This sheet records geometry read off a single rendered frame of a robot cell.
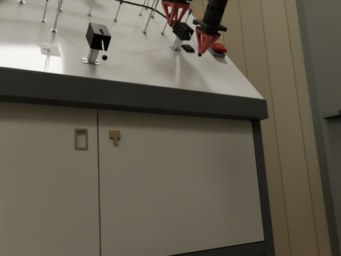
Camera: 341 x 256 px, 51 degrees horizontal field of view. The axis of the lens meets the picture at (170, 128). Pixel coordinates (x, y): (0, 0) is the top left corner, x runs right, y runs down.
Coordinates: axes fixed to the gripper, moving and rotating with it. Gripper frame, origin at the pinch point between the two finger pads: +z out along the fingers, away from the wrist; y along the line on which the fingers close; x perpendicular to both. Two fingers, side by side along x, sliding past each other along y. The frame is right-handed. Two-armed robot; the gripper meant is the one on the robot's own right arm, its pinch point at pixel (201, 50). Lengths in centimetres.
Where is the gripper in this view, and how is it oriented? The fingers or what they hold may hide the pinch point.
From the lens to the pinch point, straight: 120.8
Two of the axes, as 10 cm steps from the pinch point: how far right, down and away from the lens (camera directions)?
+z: -2.7, 8.4, 4.7
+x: 6.0, 5.3, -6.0
